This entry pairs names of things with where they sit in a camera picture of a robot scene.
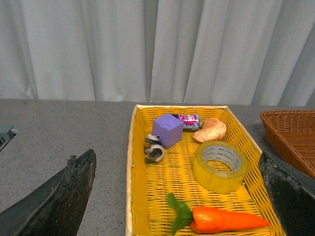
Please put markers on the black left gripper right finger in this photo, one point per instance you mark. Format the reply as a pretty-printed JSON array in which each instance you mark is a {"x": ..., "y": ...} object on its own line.
[{"x": 292, "y": 195}]

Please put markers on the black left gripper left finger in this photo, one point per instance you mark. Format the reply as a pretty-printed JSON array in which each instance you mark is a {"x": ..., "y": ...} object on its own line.
[{"x": 57, "y": 207}]

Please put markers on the yellow packing tape roll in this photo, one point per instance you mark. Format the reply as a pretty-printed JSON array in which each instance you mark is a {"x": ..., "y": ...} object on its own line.
[{"x": 219, "y": 167}]

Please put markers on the brown wicker basket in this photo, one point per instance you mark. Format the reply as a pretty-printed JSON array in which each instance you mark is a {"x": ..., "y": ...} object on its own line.
[{"x": 292, "y": 134}]

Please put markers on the yellow woven basket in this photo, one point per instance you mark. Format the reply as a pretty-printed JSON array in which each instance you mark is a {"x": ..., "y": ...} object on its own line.
[{"x": 147, "y": 185}]

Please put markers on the grey device at edge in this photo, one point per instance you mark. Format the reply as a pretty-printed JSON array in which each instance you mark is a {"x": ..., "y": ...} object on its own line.
[{"x": 7, "y": 133}]

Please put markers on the orange toy carrot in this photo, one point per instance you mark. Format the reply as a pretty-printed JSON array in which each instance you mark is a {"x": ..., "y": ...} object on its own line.
[{"x": 208, "y": 220}]

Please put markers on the toy bread piece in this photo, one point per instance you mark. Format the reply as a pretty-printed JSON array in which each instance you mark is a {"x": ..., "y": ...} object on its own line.
[{"x": 212, "y": 129}]

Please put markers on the black white toy animal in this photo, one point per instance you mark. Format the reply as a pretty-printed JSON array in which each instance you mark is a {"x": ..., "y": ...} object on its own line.
[{"x": 156, "y": 151}]

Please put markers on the small pink drink can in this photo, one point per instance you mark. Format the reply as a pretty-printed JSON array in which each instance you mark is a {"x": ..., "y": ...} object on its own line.
[{"x": 191, "y": 122}]

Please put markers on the purple cube block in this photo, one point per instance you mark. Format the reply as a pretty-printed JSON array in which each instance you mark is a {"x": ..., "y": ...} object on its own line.
[{"x": 168, "y": 129}]

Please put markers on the grey curtain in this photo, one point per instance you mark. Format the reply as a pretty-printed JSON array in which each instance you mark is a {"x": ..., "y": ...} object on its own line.
[{"x": 244, "y": 52}]

